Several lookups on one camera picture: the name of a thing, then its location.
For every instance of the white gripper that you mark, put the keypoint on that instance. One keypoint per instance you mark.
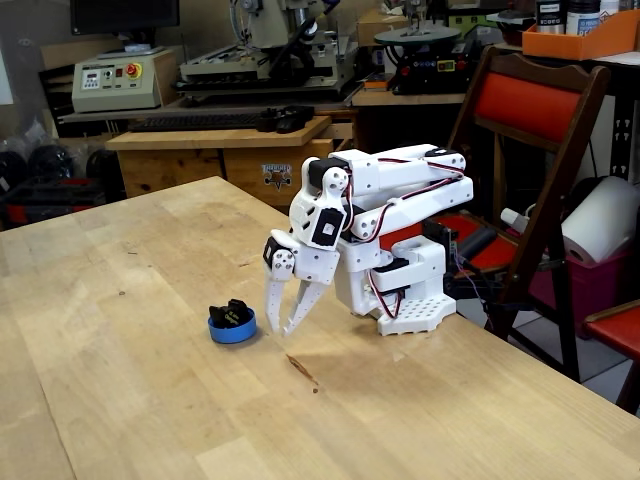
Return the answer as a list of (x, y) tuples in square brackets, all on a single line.
[(314, 265)]

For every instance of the black toy bird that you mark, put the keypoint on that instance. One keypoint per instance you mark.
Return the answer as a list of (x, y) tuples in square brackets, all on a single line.
[(227, 315)]

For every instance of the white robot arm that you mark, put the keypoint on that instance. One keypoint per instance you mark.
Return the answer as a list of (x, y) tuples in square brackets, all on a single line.
[(430, 270)]

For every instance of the blue round box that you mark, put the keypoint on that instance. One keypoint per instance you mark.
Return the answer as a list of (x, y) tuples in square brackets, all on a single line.
[(232, 336)]

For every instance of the beige control box red button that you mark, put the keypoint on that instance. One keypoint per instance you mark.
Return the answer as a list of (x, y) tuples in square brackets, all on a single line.
[(115, 92)]

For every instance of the brown cardboard box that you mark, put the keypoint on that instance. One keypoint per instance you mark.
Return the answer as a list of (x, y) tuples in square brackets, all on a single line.
[(375, 27)]

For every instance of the black controller board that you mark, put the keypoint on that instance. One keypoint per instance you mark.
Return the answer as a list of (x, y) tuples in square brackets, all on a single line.
[(440, 232)]

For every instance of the black computer mouse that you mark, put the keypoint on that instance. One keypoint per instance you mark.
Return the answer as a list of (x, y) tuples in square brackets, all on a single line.
[(285, 120)]

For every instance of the wooden cabinet with sticker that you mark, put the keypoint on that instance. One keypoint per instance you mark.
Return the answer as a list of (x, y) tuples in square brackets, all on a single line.
[(170, 165)]

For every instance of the black cylinder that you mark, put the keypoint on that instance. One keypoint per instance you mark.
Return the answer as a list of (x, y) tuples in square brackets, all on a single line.
[(477, 240)]

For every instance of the black keyboard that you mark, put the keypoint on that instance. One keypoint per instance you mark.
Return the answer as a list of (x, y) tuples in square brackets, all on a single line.
[(190, 122)]

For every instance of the black helmet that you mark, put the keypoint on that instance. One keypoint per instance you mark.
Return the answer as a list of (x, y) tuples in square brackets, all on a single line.
[(50, 162), (100, 162), (11, 170)]

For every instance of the white power plug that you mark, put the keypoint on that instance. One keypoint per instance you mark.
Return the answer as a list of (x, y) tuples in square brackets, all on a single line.
[(512, 217)]

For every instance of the wooden workbench top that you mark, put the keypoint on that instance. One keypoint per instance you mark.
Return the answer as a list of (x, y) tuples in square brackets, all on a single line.
[(430, 99)]

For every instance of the red and black crate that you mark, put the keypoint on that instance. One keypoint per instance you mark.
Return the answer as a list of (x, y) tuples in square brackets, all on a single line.
[(50, 200)]

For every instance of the black scroll saw green table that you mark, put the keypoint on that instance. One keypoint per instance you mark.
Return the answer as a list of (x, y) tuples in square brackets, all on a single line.
[(430, 65)]

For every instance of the grey milling machine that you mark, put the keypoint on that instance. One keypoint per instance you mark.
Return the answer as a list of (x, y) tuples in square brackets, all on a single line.
[(280, 20)]

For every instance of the pink plastic bin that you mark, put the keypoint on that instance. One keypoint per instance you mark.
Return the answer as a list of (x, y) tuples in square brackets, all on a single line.
[(595, 295)]

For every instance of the wooden folding chair red cushions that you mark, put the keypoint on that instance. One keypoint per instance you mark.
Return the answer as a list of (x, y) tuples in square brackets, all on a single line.
[(525, 105)]

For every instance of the white paper towel roll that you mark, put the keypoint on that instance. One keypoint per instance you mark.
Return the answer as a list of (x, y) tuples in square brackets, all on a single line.
[(600, 220)]

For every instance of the red seat wooden chair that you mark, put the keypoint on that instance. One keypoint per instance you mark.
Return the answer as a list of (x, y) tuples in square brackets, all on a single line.
[(617, 332)]

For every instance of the black computer monitor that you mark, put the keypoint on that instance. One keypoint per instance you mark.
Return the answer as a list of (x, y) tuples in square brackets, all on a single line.
[(125, 15)]

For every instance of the orange plastic tray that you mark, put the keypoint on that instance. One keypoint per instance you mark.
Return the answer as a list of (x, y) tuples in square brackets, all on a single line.
[(575, 46)]

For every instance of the silver can black lid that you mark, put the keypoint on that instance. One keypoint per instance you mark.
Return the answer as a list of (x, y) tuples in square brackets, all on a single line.
[(550, 17)]

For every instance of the can with blue label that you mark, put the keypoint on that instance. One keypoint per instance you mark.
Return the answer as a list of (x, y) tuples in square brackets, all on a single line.
[(582, 20)]

